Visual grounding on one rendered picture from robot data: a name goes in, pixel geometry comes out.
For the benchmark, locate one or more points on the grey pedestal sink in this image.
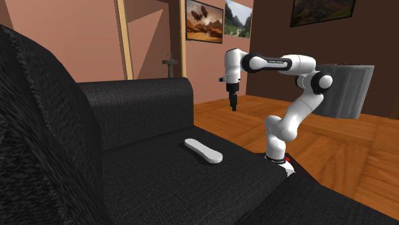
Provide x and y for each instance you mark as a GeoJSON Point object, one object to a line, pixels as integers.
{"type": "Point", "coordinates": [170, 67]}

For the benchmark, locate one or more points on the desert scene wall picture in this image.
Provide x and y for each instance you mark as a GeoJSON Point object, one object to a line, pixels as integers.
{"type": "Point", "coordinates": [204, 21]}

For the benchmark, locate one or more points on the dark robot stand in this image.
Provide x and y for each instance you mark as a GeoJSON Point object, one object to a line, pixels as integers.
{"type": "Point", "coordinates": [297, 167]}

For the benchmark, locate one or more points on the mountain valley wall picture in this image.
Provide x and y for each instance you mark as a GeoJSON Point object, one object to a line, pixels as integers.
{"type": "Point", "coordinates": [238, 18]}

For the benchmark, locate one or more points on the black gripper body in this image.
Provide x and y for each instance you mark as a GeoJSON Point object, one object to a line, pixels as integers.
{"type": "Point", "coordinates": [232, 88]}

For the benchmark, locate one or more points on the white remote control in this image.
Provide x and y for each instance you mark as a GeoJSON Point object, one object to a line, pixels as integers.
{"type": "Point", "coordinates": [204, 151]}

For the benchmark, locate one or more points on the pale wooden door frame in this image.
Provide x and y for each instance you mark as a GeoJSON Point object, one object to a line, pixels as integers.
{"type": "Point", "coordinates": [126, 40]}

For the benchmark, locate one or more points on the grey draped round table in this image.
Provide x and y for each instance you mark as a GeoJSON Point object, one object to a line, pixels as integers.
{"type": "Point", "coordinates": [349, 93]}

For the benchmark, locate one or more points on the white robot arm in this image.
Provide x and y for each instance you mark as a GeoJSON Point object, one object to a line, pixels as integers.
{"type": "Point", "coordinates": [290, 124]}

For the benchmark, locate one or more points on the dark landscape wall picture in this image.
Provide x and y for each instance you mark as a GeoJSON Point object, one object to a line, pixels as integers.
{"type": "Point", "coordinates": [322, 11]}

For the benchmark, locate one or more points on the black fabric sofa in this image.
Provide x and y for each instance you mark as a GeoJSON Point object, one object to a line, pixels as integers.
{"type": "Point", "coordinates": [149, 174]}

